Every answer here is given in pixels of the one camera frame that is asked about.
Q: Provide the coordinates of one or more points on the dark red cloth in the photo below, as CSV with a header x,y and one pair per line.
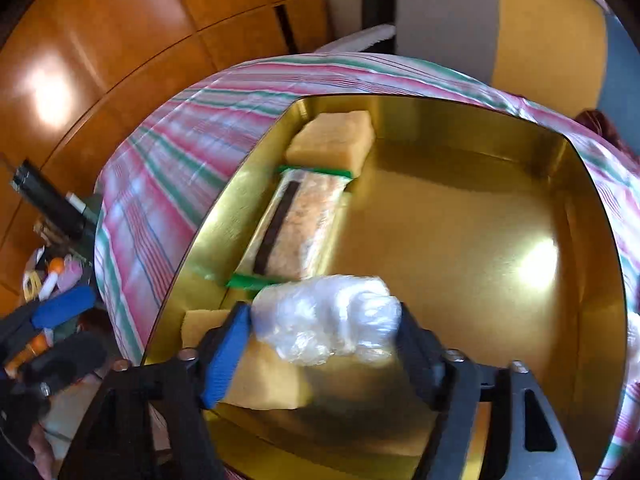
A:
x,y
600,127

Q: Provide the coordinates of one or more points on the striped pink green blanket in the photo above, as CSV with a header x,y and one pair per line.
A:
x,y
165,175

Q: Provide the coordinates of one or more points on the green-edged clear snack packet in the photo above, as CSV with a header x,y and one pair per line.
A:
x,y
305,220

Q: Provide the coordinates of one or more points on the blue yellow grey chair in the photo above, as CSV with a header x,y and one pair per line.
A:
x,y
545,25

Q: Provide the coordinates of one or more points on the gold tin box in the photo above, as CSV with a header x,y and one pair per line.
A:
x,y
450,210

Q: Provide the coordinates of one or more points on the black oblong device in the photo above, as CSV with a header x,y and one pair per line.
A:
x,y
47,200

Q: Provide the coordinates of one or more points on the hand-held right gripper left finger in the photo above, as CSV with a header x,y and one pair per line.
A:
x,y
225,355

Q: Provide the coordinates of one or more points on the plastic white roll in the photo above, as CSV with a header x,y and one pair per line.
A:
x,y
325,315

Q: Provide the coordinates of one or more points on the white orange bottle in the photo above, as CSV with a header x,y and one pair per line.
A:
x,y
52,277
32,350

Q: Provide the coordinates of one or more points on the yellow sponge block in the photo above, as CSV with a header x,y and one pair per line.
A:
x,y
330,140
265,380

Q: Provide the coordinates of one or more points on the pink small container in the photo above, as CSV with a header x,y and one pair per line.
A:
x,y
71,275

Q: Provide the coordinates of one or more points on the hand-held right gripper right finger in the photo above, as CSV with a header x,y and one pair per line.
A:
x,y
420,355

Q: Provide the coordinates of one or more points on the person's left hand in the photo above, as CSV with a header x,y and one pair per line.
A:
x,y
42,455

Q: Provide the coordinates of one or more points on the white cloth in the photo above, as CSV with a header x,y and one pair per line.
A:
x,y
357,40

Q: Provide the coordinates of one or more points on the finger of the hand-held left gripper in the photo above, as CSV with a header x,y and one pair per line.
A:
x,y
70,355
65,305

